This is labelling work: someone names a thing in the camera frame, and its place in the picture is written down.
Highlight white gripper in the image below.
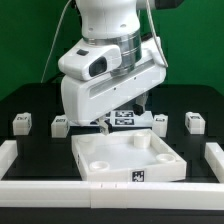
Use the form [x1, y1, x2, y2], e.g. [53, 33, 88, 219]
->
[61, 38, 166, 135]

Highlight white square tabletop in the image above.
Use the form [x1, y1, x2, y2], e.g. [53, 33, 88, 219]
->
[72, 129, 187, 182]

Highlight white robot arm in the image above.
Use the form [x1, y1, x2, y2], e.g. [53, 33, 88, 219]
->
[58, 0, 184, 135]

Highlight white U-shaped fence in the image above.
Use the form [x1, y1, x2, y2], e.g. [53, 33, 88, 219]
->
[0, 140, 224, 210]

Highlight white marker base plate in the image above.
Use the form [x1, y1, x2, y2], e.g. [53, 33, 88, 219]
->
[68, 110, 155, 128]

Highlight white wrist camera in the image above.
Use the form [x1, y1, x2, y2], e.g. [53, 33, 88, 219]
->
[58, 45, 122, 81]

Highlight black cable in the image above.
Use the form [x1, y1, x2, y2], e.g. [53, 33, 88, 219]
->
[44, 71, 64, 84]

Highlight white cable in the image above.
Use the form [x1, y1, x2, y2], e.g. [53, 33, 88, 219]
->
[40, 0, 74, 84]

